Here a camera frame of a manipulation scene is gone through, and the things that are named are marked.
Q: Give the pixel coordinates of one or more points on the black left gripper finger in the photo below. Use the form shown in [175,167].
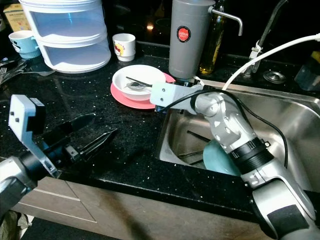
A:
[75,125]
[97,143]

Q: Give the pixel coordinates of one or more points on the metal spoon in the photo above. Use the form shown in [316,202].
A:
[134,85]

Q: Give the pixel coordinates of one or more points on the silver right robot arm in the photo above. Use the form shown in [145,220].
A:
[227,122]

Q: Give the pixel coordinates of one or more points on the pink plate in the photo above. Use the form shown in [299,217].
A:
[127,102]

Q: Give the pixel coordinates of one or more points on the black chopstick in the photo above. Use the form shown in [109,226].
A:
[137,81]

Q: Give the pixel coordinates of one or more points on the metal fork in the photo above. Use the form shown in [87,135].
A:
[25,70]

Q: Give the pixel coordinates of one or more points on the white bowl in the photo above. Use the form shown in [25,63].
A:
[140,72]

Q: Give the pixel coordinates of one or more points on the white stacked clear container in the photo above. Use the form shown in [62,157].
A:
[70,42]

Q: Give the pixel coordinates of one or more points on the stainless steel sink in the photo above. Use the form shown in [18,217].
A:
[180,135]

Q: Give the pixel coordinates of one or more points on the white printed cup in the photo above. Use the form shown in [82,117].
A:
[124,47]

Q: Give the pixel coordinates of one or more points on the light blue cup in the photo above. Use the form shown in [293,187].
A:
[25,45]

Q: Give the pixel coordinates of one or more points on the light blue plate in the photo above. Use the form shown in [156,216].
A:
[217,160]

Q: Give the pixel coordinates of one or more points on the yellow box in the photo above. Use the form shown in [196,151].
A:
[15,17]

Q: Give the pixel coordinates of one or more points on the grey water filter cylinder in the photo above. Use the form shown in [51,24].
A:
[190,47]

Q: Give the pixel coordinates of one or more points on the yellow oil bottle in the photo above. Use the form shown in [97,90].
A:
[214,55]

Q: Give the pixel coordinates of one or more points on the round metal drain cap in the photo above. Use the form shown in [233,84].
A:
[275,76]

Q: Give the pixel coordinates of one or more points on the metal sink faucet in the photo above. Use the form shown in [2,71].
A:
[265,37]

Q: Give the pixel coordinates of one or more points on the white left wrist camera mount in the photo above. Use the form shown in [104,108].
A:
[25,125]

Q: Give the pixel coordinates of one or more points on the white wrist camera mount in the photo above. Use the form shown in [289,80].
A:
[172,95]
[25,125]

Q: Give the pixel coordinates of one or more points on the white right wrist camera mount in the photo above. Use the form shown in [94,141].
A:
[172,95]

